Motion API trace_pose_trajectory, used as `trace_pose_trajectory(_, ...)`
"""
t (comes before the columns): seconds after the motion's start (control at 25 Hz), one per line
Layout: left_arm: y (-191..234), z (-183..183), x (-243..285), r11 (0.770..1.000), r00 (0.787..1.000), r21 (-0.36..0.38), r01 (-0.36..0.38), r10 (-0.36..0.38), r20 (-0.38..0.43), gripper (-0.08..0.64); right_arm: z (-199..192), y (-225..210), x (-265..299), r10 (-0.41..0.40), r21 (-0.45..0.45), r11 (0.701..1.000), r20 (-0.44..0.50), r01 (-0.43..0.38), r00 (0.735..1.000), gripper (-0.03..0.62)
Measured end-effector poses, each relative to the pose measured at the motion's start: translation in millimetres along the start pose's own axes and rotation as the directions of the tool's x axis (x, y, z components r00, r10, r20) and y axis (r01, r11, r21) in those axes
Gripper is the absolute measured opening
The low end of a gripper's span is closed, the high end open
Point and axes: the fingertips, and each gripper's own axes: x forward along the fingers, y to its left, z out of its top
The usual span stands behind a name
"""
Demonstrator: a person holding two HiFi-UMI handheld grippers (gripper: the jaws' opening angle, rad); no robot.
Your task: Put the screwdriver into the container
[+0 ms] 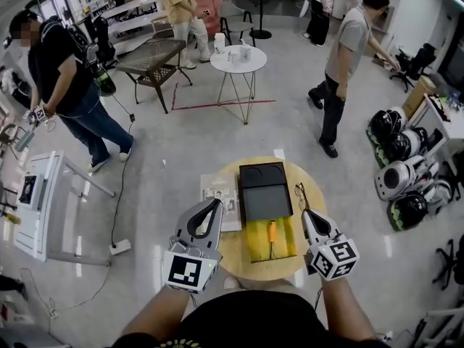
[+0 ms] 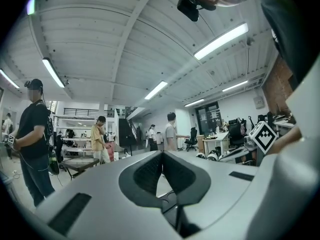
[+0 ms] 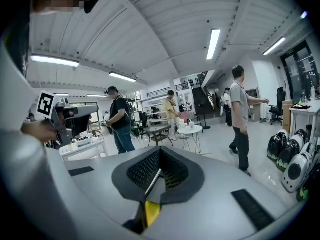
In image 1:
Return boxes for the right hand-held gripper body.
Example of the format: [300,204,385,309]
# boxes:
[304,233,360,281]

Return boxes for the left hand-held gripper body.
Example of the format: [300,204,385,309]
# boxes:
[162,237,224,295]

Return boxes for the orange screwdriver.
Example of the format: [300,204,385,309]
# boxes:
[266,220,278,260]

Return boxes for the black tray box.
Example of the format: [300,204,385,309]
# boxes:
[237,161,298,264]

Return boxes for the person's left forearm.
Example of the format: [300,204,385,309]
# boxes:
[121,286,191,340]

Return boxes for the person's right forearm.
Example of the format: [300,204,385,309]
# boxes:
[320,276,376,340]

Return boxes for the brown cardboard box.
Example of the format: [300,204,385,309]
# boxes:
[401,74,437,120]

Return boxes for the round wooden table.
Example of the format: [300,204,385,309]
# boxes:
[215,156,328,282]

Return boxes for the grey picture book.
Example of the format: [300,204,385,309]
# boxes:
[199,173,243,233]

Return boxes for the black eyeglasses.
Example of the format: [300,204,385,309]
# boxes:
[294,182,310,212]

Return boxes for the white power strip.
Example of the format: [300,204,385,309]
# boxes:
[109,239,131,256]

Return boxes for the person's beige trousers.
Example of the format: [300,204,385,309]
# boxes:
[235,279,302,297]

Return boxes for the pile of helmets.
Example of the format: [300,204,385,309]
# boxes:
[365,106,454,232]

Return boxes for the person's black shirt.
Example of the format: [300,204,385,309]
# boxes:
[104,290,391,348]

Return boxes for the black office chair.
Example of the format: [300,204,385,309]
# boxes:
[389,43,438,94]
[431,234,464,291]
[92,15,119,68]

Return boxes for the white metal rack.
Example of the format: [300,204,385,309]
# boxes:
[413,306,464,348]

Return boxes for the white standing desk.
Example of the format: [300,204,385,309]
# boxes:
[13,149,117,268]

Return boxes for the white cluttered table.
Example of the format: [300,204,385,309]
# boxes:
[405,92,464,166]

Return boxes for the small grey black device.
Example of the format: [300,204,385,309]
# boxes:
[17,174,39,206]

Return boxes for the white round side table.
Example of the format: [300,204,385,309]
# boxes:
[210,44,268,125]

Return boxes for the dark metal coffee table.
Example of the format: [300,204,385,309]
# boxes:
[116,38,194,115]

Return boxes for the black metal chair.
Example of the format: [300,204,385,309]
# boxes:
[0,179,19,217]

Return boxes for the brown chair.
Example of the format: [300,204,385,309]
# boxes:
[0,123,22,159]

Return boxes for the black floor stand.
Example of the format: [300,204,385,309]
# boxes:
[249,0,273,40]

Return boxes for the pink armchair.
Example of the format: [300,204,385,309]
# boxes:
[191,0,223,32]

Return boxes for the grey chair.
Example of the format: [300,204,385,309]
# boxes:
[218,1,257,47]

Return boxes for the white shelving unit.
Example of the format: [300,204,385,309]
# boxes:
[72,0,175,46]

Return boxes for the glass entrance door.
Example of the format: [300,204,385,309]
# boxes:
[36,0,79,25]

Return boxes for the long black power cable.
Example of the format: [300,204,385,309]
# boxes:
[110,92,137,248]

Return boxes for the long white floor cable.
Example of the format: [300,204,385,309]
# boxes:
[20,265,112,318]

